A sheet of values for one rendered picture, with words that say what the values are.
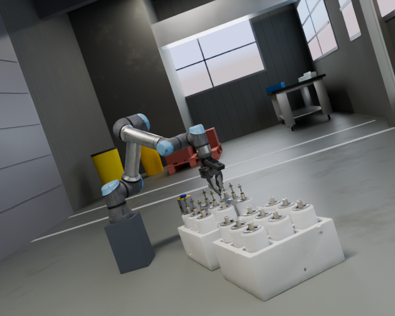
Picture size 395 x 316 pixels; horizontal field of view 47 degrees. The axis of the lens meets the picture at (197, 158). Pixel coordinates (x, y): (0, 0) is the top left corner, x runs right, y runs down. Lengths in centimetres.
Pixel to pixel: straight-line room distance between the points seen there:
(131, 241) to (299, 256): 120
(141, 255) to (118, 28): 717
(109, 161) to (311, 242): 574
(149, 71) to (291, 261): 769
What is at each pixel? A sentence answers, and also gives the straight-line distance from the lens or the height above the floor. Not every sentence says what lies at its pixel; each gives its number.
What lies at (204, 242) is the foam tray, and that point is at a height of 15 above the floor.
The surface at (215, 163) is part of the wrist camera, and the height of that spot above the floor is 49.
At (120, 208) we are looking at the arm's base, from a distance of 274.
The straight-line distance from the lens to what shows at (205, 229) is 228.
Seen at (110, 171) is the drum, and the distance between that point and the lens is 735.
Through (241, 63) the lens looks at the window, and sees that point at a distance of 1039.
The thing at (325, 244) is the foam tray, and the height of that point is 10.
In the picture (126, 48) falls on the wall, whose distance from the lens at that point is 938.
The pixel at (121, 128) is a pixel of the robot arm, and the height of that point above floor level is 81.
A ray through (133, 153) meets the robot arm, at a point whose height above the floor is 65.
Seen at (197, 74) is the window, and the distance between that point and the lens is 1045.
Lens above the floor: 73
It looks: 5 degrees down
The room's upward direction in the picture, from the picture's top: 19 degrees counter-clockwise
